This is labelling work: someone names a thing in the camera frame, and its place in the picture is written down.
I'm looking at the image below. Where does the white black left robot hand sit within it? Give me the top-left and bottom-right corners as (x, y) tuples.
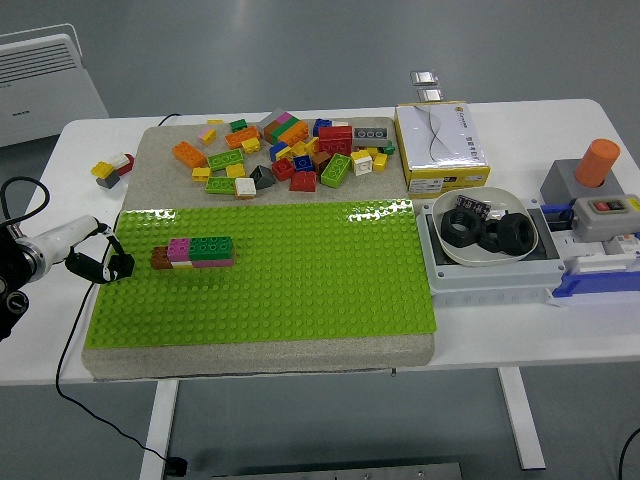
(34, 214), (136, 285)

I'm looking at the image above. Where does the orange long brick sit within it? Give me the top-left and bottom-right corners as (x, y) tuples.
(278, 123), (310, 148)
(172, 141), (208, 169)
(224, 125), (262, 150)

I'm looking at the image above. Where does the green studded baseplate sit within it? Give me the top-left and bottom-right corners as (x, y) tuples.
(83, 198), (438, 350)

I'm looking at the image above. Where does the grey-brown mat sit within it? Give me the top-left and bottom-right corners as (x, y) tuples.
(81, 116), (435, 380)

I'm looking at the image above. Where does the magenta square brick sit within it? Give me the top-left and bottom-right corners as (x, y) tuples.
(167, 238), (192, 263)

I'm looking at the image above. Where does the white heater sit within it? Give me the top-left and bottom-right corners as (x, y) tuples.
(0, 23), (110, 149)

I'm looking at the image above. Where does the dark green long brick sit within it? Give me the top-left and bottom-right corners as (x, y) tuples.
(188, 236), (234, 261)

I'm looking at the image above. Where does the light green long brick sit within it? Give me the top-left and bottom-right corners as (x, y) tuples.
(204, 176), (239, 196)
(206, 148), (246, 172)
(320, 153), (353, 189)

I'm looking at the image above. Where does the dark grey roof brick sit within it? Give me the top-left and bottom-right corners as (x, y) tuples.
(248, 164), (276, 192)

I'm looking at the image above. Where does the white table leg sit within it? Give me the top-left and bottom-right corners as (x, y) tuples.
(138, 379), (180, 480)
(497, 368), (546, 471)

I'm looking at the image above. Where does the plain grey brick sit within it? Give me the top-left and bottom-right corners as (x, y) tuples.
(256, 108), (291, 132)

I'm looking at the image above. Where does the red roof brick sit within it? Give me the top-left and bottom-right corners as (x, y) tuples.
(288, 170), (319, 193)

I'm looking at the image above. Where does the large red brick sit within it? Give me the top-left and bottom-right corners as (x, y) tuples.
(317, 125), (354, 156)

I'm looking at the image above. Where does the grey long studded brick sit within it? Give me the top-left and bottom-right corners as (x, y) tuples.
(352, 126), (391, 148)

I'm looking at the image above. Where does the large black hex nut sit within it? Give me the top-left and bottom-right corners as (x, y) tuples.
(439, 208), (484, 249)
(496, 212), (539, 256)

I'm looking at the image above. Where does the white yellow cardboard box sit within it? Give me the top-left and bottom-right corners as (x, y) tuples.
(393, 101), (492, 194)

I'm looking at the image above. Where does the purple circuit board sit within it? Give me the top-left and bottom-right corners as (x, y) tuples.
(454, 194), (494, 219)

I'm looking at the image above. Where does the grey-white junction box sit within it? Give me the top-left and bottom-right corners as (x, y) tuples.
(415, 197), (566, 307)

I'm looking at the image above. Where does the small black hex nut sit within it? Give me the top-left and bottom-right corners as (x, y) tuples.
(477, 222), (504, 254)

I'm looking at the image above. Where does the white bowl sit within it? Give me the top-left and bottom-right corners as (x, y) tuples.
(431, 186), (540, 267)

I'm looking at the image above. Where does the blue clip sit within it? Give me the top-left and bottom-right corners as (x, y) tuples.
(542, 202), (576, 224)

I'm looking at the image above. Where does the grey block with hole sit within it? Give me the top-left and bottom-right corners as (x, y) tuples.
(539, 158), (626, 209)

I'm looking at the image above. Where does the white terminal block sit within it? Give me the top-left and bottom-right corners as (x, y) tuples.
(549, 229), (640, 274)

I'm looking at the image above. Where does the orange cylinder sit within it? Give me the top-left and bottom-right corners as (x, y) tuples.
(573, 138), (622, 190)

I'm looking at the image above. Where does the grey push-button switch box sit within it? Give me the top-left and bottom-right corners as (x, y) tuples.
(571, 195), (640, 241)

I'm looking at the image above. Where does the blue plastic rail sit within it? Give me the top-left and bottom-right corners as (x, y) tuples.
(552, 254), (640, 309)

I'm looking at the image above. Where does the short black cable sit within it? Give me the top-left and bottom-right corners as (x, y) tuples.
(618, 429), (640, 480)

